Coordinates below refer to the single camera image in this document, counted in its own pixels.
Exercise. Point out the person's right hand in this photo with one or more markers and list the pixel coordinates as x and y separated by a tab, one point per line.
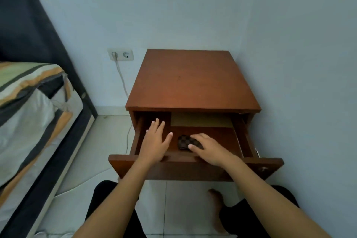
214	152

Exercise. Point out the person's left hand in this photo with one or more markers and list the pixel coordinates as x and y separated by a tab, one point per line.
154	145

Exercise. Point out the checkered manicure kit case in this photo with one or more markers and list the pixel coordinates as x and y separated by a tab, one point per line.
184	141

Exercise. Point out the person's right forearm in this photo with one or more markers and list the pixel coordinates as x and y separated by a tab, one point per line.
265	198

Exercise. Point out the person's left forearm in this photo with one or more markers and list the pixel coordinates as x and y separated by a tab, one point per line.
117	204

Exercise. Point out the person's right leg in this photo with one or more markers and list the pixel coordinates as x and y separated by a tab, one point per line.
237	218

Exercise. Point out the person's leg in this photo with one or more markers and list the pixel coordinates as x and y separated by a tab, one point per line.
237	218
103	193

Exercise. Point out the person's left leg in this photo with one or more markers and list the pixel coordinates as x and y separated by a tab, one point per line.
103	193

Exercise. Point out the striped bedding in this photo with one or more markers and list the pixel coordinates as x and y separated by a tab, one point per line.
22	73

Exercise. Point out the white double wall socket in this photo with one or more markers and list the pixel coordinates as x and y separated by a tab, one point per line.
127	55

